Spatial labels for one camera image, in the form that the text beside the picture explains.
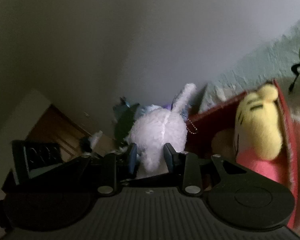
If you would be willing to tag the white fluffy plush toy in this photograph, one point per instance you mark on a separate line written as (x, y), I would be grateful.
(154, 129)

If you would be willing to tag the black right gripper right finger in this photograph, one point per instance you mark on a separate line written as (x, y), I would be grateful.
(184, 167)

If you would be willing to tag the dark green plastic object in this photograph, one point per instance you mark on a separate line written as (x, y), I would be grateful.
(124, 118)

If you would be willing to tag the red cardboard box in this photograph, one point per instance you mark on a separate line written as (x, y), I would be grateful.
(248, 193)

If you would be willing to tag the purple white packet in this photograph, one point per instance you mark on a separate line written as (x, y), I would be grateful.
(168, 106)

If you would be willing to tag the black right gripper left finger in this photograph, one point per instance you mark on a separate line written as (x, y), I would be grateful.
(124, 166)

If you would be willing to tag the pale green bed sheet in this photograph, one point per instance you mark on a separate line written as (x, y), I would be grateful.
(270, 60)

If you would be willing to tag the yellow tiger plush toy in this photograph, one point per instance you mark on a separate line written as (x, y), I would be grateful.
(258, 125)

